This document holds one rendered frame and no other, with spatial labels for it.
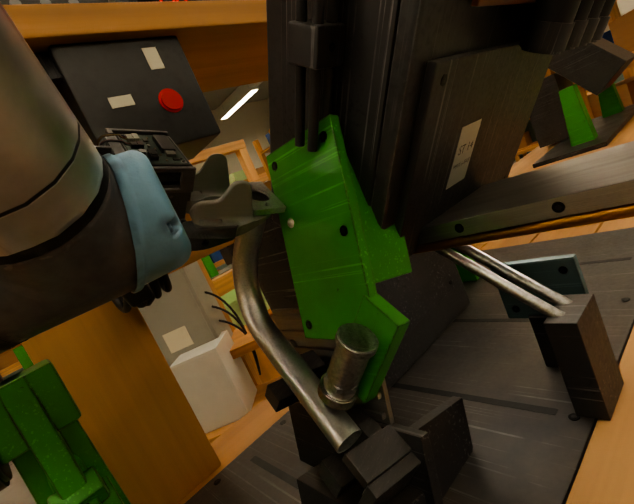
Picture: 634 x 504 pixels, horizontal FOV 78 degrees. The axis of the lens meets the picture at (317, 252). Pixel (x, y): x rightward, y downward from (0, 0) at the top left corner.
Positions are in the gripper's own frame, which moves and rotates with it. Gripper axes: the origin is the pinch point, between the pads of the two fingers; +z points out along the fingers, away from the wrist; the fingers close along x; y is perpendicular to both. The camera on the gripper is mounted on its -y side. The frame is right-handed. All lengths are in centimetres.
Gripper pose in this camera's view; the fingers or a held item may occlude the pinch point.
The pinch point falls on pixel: (250, 210)
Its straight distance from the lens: 44.1
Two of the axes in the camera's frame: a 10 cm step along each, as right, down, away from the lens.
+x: -5.6, -6.1, 5.6
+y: 3.0, -7.8, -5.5
